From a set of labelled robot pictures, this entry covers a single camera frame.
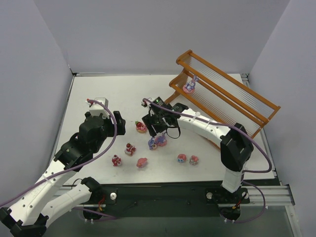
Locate small purple bunny cupcake toy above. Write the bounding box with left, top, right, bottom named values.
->
left=148, top=137, right=157, bottom=150

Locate purple bunny sitting donut toy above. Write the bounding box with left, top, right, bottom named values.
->
left=182, top=75, right=199, bottom=94

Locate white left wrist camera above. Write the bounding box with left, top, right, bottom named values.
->
left=86, top=97, right=109, bottom=119

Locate orange wooden tiered shelf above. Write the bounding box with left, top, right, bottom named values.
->
left=165, top=50, right=280, bottom=150

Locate strawberry cake slice toy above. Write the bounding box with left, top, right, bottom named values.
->
left=124, top=143, right=136, bottom=156

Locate red bear cake toy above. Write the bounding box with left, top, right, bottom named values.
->
left=112, top=155, right=122, bottom=167

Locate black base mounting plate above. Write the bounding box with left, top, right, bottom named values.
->
left=80, top=181, right=250, bottom=219

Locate strawberry bear donut toy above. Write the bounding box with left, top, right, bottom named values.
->
left=135, top=121, right=148, bottom=133

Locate pink pig clear cup toy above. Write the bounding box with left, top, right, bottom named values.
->
left=189, top=156, right=199, bottom=166

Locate pink pig bow toy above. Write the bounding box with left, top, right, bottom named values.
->
left=136, top=158, right=148, bottom=168

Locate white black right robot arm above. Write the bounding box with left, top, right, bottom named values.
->
left=142, top=103, right=254, bottom=193

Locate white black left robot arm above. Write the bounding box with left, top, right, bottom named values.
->
left=0, top=111, right=125, bottom=237

